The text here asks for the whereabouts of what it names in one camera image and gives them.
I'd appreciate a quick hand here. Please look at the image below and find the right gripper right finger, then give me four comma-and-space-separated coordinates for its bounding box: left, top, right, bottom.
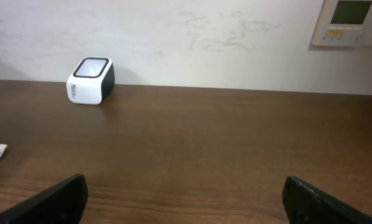
282, 175, 372, 224

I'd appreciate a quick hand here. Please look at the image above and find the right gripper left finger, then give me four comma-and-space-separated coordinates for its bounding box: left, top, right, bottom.
0, 174, 88, 224

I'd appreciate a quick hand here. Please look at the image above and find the white barcode scanner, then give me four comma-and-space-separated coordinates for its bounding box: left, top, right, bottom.
66, 57, 115, 105

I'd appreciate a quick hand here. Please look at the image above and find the wall thermostat panel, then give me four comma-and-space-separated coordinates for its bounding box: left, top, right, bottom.
311, 0, 372, 47

